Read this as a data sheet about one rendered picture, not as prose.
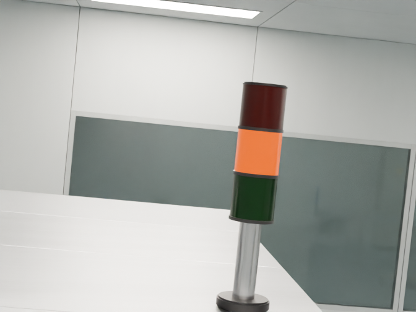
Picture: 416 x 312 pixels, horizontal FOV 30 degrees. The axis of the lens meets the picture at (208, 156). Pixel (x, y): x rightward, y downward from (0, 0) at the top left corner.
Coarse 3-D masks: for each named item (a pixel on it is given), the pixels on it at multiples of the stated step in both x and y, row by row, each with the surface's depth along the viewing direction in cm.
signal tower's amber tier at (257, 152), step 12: (240, 132) 85; (252, 132) 83; (264, 132) 83; (276, 132) 84; (240, 144) 85; (252, 144) 83; (264, 144) 83; (276, 144) 84; (240, 156) 84; (252, 156) 84; (264, 156) 83; (276, 156) 84; (240, 168) 84; (252, 168) 84; (264, 168) 84; (276, 168) 85
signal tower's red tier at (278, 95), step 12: (252, 96) 84; (264, 96) 83; (276, 96) 83; (252, 108) 83; (264, 108) 83; (276, 108) 84; (240, 120) 85; (252, 120) 83; (264, 120) 83; (276, 120) 84
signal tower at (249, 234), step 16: (240, 128) 85; (256, 128) 83; (256, 176) 83; (272, 176) 84; (240, 224) 86; (256, 224) 85; (240, 240) 86; (256, 240) 85; (240, 256) 85; (256, 256) 86; (240, 272) 85; (256, 272) 86; (240, 288) 85; (224, 304) 85; (240, 304) 84; (256, 304) 84
